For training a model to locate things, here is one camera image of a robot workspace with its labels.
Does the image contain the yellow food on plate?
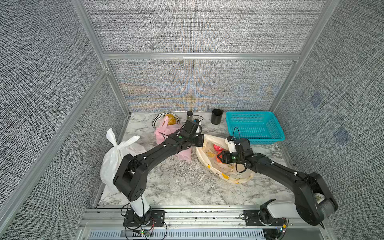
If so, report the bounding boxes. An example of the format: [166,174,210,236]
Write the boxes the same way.
[166,114,178,126]

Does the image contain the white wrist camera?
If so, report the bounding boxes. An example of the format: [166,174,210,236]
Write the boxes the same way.
[193,119,202,134]
[225,136,236,153]

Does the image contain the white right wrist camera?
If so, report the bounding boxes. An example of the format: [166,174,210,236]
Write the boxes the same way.
[225,136,236,153]

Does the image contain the patterned plate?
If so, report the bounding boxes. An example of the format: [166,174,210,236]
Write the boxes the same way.
[152,112,180,130]

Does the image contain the glass herb spice jar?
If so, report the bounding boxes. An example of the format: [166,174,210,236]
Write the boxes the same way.
[187,111,194,122]

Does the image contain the black cylindrical cup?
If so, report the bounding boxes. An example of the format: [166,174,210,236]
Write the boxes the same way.
[211,109,224,125]

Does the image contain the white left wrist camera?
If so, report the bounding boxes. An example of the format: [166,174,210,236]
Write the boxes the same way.
[193,119,202,134]

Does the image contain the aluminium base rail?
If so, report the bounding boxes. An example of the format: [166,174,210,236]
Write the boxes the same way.
[75,205,334,240]

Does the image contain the white plastic bag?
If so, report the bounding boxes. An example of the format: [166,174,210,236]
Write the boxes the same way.
[100,128,146,194]

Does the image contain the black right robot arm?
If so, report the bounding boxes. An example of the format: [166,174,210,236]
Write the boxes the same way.
[218,136,338,226]

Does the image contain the pink plastic bag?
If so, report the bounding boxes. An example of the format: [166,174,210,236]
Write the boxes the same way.
[155,117,192,162]

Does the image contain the cream banana print plastic bag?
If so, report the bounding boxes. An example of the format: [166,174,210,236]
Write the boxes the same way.
[196,135,256,184]

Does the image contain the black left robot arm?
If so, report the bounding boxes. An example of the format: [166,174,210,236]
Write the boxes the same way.
[113,120,204,218]

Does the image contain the teal plastic basket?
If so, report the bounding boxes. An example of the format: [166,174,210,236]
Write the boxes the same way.
[226,111,286,145]

